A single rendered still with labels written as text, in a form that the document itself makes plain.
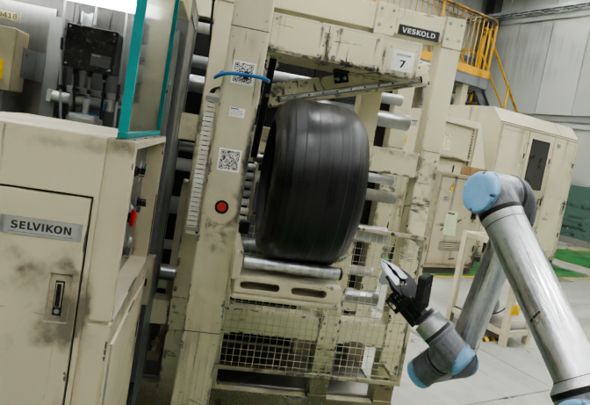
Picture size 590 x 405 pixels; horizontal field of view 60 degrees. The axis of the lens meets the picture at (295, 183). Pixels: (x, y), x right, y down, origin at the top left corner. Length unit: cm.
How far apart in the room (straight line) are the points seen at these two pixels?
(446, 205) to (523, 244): 505
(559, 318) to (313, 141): 81
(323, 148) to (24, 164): 85
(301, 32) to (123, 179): 117
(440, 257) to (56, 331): 576
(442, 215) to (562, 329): 513
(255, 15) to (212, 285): 91
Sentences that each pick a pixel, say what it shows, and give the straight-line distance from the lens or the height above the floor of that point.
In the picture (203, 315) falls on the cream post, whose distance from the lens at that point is 184.
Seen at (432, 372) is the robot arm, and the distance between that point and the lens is 165.
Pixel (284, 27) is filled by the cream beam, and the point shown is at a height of 173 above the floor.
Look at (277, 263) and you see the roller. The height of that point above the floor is 91.
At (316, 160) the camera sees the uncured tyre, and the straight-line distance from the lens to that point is 156.
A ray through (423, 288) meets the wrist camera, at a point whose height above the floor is 97.
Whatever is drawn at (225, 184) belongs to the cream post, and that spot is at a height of 114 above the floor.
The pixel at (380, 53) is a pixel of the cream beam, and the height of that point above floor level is 171.
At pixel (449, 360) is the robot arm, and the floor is 78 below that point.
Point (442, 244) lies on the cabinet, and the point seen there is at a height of 37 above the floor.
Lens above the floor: 132
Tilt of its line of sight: 5 degrees down
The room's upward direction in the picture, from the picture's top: 10 degrees clockwise
